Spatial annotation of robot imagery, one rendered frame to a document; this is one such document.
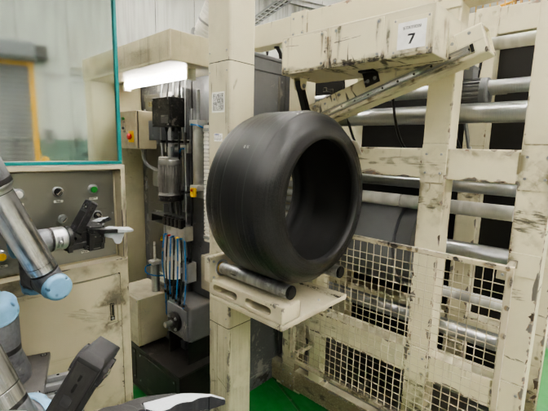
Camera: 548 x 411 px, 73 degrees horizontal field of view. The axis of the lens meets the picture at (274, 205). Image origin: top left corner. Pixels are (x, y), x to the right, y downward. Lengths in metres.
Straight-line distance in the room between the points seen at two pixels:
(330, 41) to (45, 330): 1.43
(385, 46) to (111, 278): 1.30
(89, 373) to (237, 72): 1.21
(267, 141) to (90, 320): 0.98
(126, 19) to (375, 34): 9.71
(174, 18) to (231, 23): 9.61
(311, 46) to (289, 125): 0.49
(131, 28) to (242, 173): 9.83
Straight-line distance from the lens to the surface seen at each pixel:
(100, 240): 1.41
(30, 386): 1.25
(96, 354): 0.41
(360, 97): 1.52
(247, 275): 1.29
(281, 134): 1.09
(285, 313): 1.19
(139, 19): 10.88
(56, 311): 1.56
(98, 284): 1.59
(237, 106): 1.44
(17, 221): 1.16
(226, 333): 1.60
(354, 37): 1.42
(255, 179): 1.03
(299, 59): 1.55
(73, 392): 0.42
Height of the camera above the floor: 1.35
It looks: 9 degrees down
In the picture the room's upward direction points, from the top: 1 degrees clockwise
